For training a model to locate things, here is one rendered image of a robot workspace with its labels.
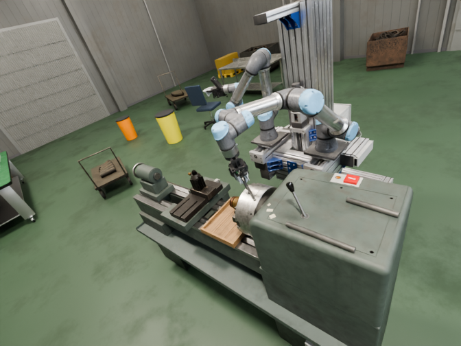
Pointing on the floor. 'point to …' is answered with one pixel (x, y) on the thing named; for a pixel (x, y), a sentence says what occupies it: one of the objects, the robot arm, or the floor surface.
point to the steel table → (245, 67)
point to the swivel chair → (194, 92)
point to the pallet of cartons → (227, 64)
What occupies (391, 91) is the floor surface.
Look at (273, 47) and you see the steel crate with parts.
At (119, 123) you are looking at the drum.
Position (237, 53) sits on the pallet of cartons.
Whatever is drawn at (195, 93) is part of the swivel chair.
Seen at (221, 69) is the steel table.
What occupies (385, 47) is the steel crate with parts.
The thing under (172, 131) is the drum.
